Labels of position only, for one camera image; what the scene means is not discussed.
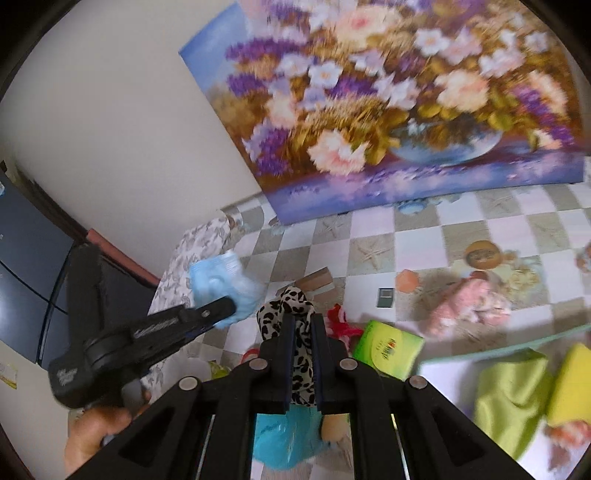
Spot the yellow sponge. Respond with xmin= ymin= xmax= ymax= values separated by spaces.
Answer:
xmin=546 ymin=343 xmax=591 ymax=427

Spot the teal hat doll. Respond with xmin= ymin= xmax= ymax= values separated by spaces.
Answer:
xmin=252 ymin=404 xmax=349 ymax=470

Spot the white teal-rimmed tray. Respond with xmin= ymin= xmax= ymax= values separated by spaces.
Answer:
xmin=418 ymin=327 xmax=590 ymax=479

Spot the green tissue pack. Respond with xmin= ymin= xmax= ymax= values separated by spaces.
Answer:
xmin=353 ymin=320 xmax=425 ymax=381

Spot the lime green cloth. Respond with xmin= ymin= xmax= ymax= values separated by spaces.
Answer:
xmin=473 ymin=350 xmax=553 ymax=460

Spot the dark cabinet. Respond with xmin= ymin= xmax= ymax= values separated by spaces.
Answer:
xmin=1 ymin=175 xmax=155 ymax=369

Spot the pink floral cloth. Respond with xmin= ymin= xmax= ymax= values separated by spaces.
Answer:
xmin=423 ymin=278 xmax=512 ymax=337

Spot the light blue cloth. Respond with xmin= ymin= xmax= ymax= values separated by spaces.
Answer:
xmin=189 ymin=250 xmax=266 ymax=329

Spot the floral canvas painting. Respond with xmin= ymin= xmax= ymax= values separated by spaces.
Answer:
xmin=180 ymin=1 xmax=586 ymax=224

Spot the checkered patterned tablecloth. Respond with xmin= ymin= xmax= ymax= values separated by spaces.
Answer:
xmin=140 ymin=158 xmax=591 ymax=480

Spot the leopard print scrunchie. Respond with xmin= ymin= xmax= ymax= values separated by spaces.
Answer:
xmin=256 ymin=286 xmax=315 ymax=407

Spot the coral zigzag cloth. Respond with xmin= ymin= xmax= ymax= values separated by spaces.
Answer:
xmin=547 ymin=420 xmax=590 ymax=450

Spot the person's left hand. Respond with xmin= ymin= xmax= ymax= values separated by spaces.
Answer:
xmin=64 ymin=406 xmax=135 ymax=476

